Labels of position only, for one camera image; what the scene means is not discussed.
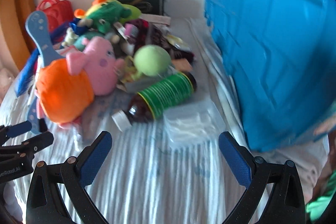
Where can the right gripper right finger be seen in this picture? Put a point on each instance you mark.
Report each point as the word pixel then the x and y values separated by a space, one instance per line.
pixel 248 173

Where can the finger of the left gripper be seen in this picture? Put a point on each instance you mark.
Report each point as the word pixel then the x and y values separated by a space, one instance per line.
pixel 17 160
pixel 12 131

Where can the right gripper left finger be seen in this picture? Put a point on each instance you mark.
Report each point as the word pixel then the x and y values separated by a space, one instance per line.
pixel 79 172

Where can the pink pig orange dress plush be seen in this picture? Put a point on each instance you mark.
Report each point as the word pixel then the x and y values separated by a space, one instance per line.
pixel 67 86

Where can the clear floss pick box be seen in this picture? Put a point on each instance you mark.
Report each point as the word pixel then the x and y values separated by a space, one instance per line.
pixel 193 123

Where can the blue bristle brush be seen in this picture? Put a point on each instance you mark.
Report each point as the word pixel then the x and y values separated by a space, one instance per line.
pixel 26 75

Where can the striped white tablecloth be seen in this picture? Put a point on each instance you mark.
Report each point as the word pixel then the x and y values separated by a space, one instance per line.
pixel 143 180

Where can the brown bottle green label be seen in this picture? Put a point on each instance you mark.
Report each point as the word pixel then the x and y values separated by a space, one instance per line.
pixel 149 104

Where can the blue paddle toy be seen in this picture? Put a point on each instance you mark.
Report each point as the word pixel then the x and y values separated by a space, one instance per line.
pixel 38 28

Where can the red plastic basket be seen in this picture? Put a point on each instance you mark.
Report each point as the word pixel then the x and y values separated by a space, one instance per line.
pixel 57 12

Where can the green plush ball toy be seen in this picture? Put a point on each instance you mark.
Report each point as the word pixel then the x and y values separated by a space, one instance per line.
pixel 151 60

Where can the green dinosaur plush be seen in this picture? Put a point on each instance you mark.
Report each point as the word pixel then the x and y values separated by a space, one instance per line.
pixel 103 14

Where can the dark red patterned cloth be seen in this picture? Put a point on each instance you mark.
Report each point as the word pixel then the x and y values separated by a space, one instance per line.
pixel 148 33

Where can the blue plastic storage bin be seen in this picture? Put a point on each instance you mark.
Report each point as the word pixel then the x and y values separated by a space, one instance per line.
pixel 281 55

